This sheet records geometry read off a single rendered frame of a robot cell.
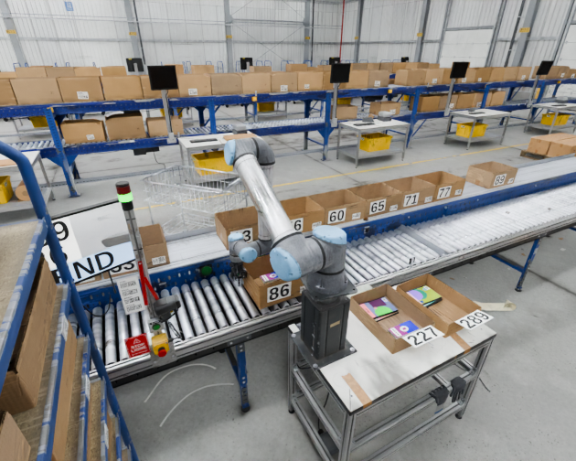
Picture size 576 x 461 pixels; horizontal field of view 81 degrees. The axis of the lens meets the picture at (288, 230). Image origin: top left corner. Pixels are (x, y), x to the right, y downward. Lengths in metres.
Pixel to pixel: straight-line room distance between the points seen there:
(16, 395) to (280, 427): 1.88
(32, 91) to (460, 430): 6.58
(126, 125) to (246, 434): 5.12
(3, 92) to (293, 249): 5.81
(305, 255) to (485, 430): 1.84
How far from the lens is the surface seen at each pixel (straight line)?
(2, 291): 0.80
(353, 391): 1.73
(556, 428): 3.03
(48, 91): 6.59
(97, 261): 1.68
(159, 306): 1.69
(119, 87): 6.54
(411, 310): 2.11
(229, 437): 2.48
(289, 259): 1.33
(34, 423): 0.82
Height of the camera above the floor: 2.12
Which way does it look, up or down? 28 degrees down
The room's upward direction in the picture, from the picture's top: straight up
